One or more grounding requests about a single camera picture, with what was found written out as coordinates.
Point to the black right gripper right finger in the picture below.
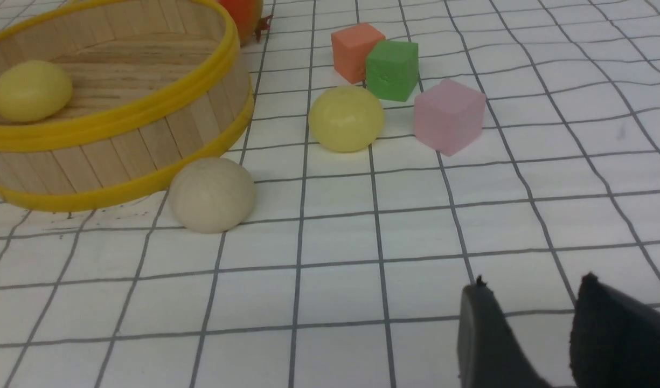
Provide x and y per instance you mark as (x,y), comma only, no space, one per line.
(615,339)

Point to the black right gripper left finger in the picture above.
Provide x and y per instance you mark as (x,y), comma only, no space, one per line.
(489,354)

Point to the yellow steamed bun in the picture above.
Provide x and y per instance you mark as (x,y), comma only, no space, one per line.
(34,90)
(346,119)

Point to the white steamed bun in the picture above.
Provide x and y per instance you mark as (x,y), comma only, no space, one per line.
(212,195)

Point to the bamboo steamer tray yellow rims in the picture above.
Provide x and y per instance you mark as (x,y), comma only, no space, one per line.
(157,85)

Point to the white grid tablecloth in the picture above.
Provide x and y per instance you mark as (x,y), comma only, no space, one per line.
(349,271)

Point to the pink foam cube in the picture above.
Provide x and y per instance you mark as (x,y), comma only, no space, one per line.
(449,116)

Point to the green foam cube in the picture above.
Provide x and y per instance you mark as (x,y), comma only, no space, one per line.
(392,70)

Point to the orange foam cube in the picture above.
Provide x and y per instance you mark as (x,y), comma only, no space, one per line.
(350,48)

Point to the red toy tomato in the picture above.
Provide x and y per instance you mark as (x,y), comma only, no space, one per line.
(248,18)

